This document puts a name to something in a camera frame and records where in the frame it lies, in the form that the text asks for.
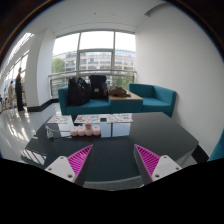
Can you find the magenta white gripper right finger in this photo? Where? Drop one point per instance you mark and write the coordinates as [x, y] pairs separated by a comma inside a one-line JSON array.
[[153, 167]]

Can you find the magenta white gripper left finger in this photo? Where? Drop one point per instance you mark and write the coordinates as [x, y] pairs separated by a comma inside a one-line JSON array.
[[74, 167]]

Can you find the black glossy table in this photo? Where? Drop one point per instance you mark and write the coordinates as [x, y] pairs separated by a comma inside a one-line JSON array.
[[113, 150]]

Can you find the middle printed sheet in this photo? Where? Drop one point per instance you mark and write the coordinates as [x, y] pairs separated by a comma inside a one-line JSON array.
[[93, 119]]

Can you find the printed sheet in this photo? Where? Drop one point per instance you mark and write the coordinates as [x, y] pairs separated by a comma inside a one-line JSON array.
[[119, 118], [93, 119], [57, 119]]

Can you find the left printed sheet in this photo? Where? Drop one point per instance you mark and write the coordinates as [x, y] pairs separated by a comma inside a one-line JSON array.
[[57, 119]]

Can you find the right printed sheet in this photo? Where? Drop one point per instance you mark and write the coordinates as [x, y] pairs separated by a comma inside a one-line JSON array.
[[119, 118]]

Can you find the teal sofa left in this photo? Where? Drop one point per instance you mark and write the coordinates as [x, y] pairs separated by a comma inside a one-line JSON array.
[[93, 106]]

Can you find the wooden top teal side table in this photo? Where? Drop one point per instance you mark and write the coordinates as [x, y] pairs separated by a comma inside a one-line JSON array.
[[131, 104]]

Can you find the teal chair at right edge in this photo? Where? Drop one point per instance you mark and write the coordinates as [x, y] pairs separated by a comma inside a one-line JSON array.
[[218, 152]]

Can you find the teal armchair right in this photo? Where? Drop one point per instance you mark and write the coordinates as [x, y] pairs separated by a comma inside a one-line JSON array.
[[155, 98]]

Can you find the black backpack left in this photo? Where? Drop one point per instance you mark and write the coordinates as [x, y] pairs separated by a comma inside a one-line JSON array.
[[78, 92]]

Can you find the black backpack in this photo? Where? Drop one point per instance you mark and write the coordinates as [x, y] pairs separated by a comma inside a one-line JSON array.
[[78, 92], [97, 85]]

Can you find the black backpack middle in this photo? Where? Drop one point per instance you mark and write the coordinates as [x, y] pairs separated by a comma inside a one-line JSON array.
[[97, 85]]

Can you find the brown bag on table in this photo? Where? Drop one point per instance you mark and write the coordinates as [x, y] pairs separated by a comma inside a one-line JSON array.
[[117, 91]]

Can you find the standing person in dark clothes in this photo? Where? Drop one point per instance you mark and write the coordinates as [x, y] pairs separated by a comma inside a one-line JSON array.
[[18, 91]]

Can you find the white charger with cable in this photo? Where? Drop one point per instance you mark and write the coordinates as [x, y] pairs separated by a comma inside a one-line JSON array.
[[49, 132]]

